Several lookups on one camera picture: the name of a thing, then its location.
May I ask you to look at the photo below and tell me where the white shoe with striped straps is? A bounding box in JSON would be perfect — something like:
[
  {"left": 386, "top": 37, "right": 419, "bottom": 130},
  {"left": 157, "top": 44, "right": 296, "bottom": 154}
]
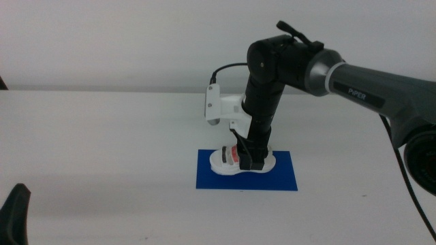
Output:
[{"left": 208, "top": 144, "right": 277, "bottom": 177}]

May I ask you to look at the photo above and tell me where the blue rectangular mat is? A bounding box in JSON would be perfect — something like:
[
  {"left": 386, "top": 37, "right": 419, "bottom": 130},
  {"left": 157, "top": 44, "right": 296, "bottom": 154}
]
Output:
[{"left": 195, "top": 148, "right": 299, "bottom": 192}]

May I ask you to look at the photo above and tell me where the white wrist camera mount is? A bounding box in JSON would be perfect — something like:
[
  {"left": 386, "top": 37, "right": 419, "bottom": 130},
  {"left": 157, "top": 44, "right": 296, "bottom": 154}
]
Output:
[{"left": 204, "top": 84, "right": 253, "bottom": 137}]

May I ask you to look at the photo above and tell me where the black camera cable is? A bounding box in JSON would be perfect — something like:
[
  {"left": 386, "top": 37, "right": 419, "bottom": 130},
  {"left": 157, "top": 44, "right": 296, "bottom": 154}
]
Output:
[{"left": 208, "top": 62, "right": 249, "bottom": 85}]

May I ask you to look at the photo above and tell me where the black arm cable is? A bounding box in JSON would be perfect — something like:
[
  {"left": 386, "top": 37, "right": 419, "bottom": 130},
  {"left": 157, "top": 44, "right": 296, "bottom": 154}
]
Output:
[{"left": 378, "top": 114, "right": 436, "bottom": 243}]

